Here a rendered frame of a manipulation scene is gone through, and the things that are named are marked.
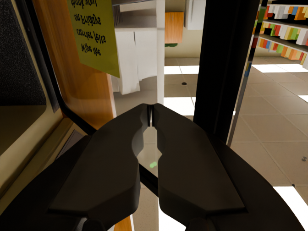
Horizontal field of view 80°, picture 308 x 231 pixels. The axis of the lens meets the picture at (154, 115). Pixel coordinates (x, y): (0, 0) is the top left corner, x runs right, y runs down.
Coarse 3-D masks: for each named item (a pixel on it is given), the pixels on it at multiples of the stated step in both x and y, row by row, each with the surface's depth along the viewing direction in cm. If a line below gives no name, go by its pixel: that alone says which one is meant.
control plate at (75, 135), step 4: (72, 132) 33; (76, 132) 34; (72, 136) 33; (76, 136) 33; (80, 136) 34; (68, 140) 32; (72, 140) 32; (76, 140) 33; (68, 144) 31; (72, 144) 32; (64, 148) 30; (68, 148) 31; (60, 152) 29; (64, 152) 30
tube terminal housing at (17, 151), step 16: (0, 112) 31; (16, 112) 31; (32, 112) 30; (48, 112) 32; (0, 128) 27; (16, 128) 27; (32, 128) 28; (48, 128) 32; (0, 144) 24; (16, 144) 24; (32, 144) 27; (0, 160) 22; (16, 160) 24; (0, 176) 22; (16, 176) 24; (0, 192) 22
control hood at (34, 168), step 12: (60, 132) 32; (84, 132) 36; (48, 144) 30; (60, 144) 30; (36, 156) 27; (48, 156) 28; (36, 168) 25; (24, 180) 24; (12, 192) 22; (0, 204) 21
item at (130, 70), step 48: (48, 0) 20; (96, 0) 14; (144, 0) 11; (192, 0) 9; (48, 48) 26; (96, 48) 17; (144, 48) 13; (192, 48) 10; (96, 96) 21; (144, 96) 15; (192, 96) 11; (240, 96) 9; (144, 144) 18
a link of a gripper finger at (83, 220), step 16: (80, 144) 9; (64, 160) 8; (48, 176) 7; (64, 176) 7; (32, 192) 6; (48, 192) 6; (16, 208) 6; (32, 208) 6; (48, 208) 6; (0, 224) 6; (16, 224) 6; (32, 224) 6; (48, 224) 5; (64, 224) 5; (80, 224) 6
